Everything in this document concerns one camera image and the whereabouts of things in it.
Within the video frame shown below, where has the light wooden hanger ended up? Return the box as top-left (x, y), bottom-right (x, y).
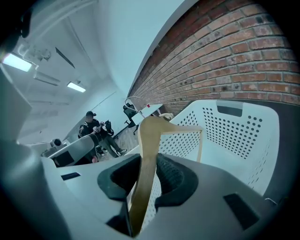
top-left (124, 96), bottom-right (204, 238)

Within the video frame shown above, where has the black office chair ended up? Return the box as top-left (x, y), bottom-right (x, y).
top-left (122, 103), bottom-right (139, 135)
top-left (104, 119), bottom-right (115, 137)

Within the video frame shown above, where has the white ceiling air conditioner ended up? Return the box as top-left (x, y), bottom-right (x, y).
top-left (32, 71), bottom-right (62, 87)

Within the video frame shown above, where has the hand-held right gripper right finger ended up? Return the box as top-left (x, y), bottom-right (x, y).
top-left (140, 153), bottom-right (263, 240)

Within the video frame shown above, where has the white plastic laundry basket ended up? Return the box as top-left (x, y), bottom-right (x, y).
top-left (124, 99), bottom-right (281, 229)

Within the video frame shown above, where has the white folding table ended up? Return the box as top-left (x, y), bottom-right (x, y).
top-left (140, 103), bottom-right (164, 118)

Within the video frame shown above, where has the dark ceiling vent strip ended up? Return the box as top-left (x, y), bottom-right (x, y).
top-left (54, 46), bottom-right (76, 69)

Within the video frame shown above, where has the ceiling light panel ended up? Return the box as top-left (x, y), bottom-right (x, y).
top-left (66, 81), bottom-right (87, 93)
top-left (1, 53), bottom-right (33, 72)

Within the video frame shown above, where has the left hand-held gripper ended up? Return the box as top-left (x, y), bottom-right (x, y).
top-left (41, 135), bottom-right (97, 165)

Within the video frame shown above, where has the black head camera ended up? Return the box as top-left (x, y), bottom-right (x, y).
top-left (20, 9), bottom-right (32, 39)

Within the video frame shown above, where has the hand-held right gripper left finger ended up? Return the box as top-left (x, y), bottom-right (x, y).
top-left (41, 153), bottom-right (142, 237)

